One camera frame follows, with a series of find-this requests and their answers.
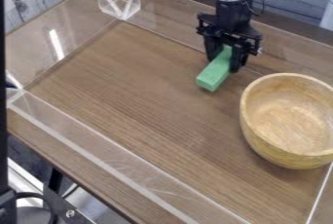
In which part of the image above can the black metal table bracket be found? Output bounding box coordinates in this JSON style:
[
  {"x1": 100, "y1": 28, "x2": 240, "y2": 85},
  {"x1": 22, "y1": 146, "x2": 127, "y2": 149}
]
[{"x1": 42, "y1": 168, "x2": 96, "y2": 224}]

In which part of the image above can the brown wooden bowl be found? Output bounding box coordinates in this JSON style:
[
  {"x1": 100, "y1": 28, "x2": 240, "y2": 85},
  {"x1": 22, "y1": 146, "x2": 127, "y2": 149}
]
[{"x1": 239, "y1": 73, "x2": 333, "y2": 169}]

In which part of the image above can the clear acrylic tray wall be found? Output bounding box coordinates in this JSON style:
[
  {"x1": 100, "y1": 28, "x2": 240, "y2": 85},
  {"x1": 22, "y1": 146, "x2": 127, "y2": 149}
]
[{"x1": 6, "y1": 0, "x2": 333, "y2": 224}]

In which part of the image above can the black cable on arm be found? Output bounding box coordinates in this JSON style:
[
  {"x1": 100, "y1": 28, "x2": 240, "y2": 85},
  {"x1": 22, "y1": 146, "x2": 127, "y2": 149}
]
[{"x1": 246, "y1": 0, "x2": 266, "y2": 18}]

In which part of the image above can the black cable bottom left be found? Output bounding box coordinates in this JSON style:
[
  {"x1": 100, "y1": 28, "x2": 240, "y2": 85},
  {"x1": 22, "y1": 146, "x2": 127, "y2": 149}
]
[{"x1": 14, "y1": 191, "x2": 57, "y2": 224}]

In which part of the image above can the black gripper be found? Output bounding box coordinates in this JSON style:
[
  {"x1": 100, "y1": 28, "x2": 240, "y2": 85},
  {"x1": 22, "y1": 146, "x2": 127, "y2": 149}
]
[{"x1": 196, "y1": 0, "x2": 262, "y2": 73}]

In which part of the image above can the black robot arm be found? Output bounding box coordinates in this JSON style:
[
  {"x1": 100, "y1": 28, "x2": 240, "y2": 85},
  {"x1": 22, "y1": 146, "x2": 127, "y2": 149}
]
[{"x1": 196, "y1": 0, "x2": 262, "y2": 73}]

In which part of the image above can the green rectangular block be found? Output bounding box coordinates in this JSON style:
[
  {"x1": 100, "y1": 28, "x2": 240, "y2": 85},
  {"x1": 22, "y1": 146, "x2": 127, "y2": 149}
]
[{"x1": 195, "y1": 46, "x2": 231, "y2": 92}]

